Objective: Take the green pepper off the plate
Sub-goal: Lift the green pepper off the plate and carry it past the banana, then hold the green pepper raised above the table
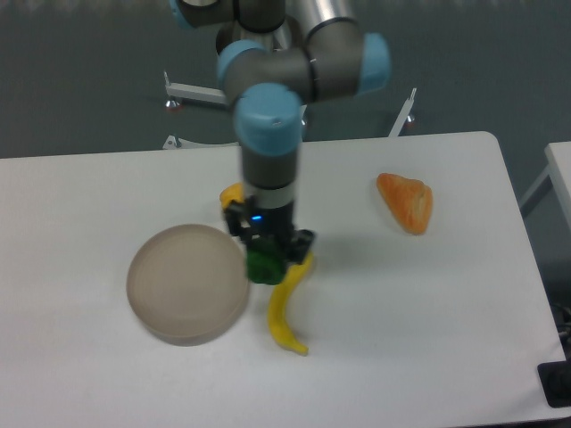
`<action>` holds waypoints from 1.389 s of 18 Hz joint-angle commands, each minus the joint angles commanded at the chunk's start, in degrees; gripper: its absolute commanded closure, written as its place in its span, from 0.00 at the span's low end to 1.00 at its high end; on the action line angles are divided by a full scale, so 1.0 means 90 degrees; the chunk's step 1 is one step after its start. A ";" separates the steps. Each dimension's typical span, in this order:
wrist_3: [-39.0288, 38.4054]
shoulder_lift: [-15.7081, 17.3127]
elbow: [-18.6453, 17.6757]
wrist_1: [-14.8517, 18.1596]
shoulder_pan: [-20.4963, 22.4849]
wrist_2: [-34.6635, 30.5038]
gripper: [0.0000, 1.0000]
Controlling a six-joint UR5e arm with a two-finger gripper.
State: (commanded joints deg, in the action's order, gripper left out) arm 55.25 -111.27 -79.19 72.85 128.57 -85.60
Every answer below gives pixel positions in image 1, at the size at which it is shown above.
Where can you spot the white side table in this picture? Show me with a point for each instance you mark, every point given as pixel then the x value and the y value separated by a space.
pixel 555 176

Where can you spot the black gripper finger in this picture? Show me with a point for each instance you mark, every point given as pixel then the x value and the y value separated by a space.
pixel 298 247
pixel 237 224

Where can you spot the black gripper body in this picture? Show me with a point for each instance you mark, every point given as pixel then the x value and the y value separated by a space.
pixel 273 224

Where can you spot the yellow bell pepper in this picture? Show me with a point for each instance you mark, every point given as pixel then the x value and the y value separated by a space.
pixel 233 193

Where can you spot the orange croissant bread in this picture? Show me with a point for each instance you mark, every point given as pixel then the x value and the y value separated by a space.
pixel 410 201

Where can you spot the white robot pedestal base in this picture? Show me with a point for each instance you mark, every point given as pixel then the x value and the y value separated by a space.
pixel 196 93

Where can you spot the beige round plate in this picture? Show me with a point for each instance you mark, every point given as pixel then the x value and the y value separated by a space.
pixel 187 284

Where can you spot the green bell pepper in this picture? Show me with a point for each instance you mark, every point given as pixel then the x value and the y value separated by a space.
pixel 265 262

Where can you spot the black device at table edge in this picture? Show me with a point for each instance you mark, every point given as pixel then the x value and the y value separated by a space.
pixel 555 380

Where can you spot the yellow banana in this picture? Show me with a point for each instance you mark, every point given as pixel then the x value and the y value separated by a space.
pixel 278 326

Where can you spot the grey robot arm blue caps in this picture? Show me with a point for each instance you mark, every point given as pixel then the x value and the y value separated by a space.
pixel 283 57

